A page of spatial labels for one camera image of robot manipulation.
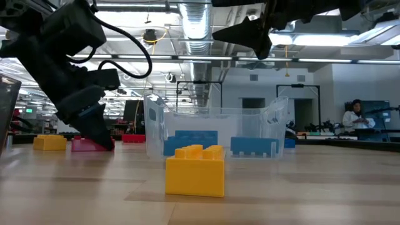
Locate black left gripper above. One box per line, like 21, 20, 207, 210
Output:
55, 84, 115, 151

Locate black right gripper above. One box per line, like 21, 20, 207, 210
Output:
211, 0, 366, 60

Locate long red building block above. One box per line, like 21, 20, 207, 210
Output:
71, 135, 109, 153

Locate small red building block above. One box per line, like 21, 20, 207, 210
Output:
121, 134, 146, 144

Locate small yellow building block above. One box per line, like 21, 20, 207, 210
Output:
164, 144, 226, 198
32, 134, 68, 152

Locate white square pillar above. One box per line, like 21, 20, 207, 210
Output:
57, 120, 78, 134

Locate black upright panel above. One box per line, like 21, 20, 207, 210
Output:
123, 99, 146, 135

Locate bright ceiling light panel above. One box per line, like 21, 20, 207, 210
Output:
270, 32, 360, 47

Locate red background equipment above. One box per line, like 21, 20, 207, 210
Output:
12, 109, 21, 132

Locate dark door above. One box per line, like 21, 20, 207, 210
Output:
293, 98, 314, 132
242, 97, 266, 110

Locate grey translucent plastic bin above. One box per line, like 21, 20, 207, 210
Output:
0, 74, 22, 156

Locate dark ceiling pipe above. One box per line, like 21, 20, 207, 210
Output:
93, 2, 181, 13

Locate clear plastic bin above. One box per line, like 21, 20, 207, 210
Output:
142, 92, 289, 161

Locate small black background robot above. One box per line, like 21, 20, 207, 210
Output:
304, 119, 344, 134

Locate white background table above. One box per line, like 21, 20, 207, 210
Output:
296, 134, 357, 140

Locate person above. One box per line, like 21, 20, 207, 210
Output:
342, 99, 376, 131

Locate dark computer monitor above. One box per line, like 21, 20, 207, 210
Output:
359, 100, 391, 129

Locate black desk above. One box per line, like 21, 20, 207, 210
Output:
354, 127, 400, 141

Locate silver round air duct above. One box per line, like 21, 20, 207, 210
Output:
177, 2, 213, 109
249, 18, 296, 66

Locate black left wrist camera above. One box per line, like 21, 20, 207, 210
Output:
89, 67, 121, 92

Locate long horizontal light rail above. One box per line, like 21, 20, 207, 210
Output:
67, 52, 400, 65

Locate yellow hanging pendant cord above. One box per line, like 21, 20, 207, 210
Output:
284, 46, 290, 78

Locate black table edge rail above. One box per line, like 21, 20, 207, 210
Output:
0, 132, 400, 153

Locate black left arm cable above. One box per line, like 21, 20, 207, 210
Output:
65, 0, 154, 81

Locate black hanging ceiling camera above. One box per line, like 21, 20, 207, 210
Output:
142, 28, 158, 45

